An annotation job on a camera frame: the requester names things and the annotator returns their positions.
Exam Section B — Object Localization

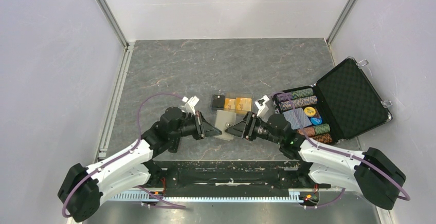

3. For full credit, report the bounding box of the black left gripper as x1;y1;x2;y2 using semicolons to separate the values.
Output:
170;110;222;140

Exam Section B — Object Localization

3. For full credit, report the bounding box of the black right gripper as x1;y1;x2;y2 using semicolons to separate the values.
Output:
225;111;282;145

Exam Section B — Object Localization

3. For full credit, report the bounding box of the beige leather card holder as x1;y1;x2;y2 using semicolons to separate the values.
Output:
214;110;237;141

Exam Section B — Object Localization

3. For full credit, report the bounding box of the gold card stack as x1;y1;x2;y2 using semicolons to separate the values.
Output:
224;98;236;112
235;97;252;115

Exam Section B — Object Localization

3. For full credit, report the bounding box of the clear acrylic card tray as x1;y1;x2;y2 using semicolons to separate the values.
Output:
210;92;255;116

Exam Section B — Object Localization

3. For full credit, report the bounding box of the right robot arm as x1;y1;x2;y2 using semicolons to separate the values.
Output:
226;112;411;210

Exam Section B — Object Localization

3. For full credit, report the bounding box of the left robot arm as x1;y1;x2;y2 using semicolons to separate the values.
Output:
57;107;222;222

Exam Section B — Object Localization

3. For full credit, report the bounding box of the black card stack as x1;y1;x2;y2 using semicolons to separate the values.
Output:
210;94;225;110

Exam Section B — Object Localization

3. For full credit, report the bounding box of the blue playing card deck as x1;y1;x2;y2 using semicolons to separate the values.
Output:
283;108;312;130

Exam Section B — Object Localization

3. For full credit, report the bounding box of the black glitter stick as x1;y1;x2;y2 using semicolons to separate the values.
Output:
168;137;181;154

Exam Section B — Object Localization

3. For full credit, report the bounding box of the purple green chip stack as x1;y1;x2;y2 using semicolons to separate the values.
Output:
276;88;314;102

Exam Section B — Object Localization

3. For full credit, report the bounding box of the purple yellow chip stack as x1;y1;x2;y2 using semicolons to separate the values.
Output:
279;96;318;111

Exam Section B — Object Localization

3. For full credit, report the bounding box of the yellow dealer chip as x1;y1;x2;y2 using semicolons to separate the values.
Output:
304;106;317;117

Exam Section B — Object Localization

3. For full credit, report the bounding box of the blue dealer chip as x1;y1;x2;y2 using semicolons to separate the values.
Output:
310;117;322;125

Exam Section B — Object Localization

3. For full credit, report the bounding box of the brown orange chip stack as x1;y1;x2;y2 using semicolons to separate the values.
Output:
311;133;333;144

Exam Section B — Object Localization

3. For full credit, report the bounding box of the black poker chip case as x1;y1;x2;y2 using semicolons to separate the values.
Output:
272;57;392;144

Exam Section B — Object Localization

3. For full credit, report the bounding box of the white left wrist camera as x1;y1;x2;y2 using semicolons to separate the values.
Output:
182;96;199;115

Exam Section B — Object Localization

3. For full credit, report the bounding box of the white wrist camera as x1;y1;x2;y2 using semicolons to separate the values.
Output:
255;95;270;118
182;96;199;115

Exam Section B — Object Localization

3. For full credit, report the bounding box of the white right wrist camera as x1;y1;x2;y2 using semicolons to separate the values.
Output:
255;95;270;118

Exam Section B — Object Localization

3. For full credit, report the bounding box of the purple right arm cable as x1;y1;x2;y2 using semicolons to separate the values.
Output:
271;91;411;210

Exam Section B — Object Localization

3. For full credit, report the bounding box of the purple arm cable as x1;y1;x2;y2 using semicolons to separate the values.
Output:
271;91;411;210
61;93;187;218

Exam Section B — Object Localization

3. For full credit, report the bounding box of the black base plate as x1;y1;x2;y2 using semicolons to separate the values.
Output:
141;160;330;197

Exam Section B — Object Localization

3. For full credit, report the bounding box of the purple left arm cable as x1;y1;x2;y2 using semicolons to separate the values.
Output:
61;93;187;218

